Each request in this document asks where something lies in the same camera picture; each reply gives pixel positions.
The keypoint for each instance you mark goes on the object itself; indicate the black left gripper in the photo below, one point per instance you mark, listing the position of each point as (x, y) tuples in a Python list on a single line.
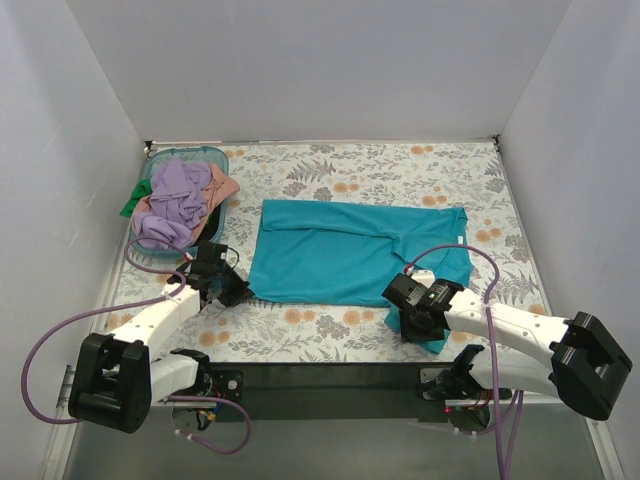
[(230, 288)]

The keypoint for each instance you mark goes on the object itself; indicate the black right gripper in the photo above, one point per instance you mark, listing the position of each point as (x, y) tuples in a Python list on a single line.
[(420, 325)]

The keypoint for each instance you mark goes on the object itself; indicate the teal t-shirt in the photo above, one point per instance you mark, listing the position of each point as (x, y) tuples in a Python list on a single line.
[(346, 254)]

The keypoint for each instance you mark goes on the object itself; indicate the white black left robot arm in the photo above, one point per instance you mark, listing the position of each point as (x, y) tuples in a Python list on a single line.
[(119, 376)]

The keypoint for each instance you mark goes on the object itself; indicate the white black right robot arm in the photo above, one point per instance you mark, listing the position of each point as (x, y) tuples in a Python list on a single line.
[(576, 360)]

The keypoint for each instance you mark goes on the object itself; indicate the lavender t-shirt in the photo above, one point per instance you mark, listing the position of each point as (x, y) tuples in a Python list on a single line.
[(156, 233)]

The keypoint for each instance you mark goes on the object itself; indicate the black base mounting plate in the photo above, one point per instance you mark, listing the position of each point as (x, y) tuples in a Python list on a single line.
[(331, 391)]

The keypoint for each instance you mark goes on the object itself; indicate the pink t-shirt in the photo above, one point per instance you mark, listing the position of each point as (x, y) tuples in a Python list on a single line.
[(186, 192)]

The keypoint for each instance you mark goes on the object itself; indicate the green t-shirt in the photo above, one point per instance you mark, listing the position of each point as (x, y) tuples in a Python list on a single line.
[(142, 189)]

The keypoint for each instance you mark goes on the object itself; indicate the clear teal plastic basket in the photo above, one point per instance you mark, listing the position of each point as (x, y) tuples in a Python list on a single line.
[(210, 228)]

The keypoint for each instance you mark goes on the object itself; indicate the floral patterned table mat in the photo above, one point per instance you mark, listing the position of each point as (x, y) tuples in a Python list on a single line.
[(430, 175)]

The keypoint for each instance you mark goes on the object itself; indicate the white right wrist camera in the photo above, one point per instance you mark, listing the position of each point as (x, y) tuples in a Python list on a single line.
[(421, 276)]

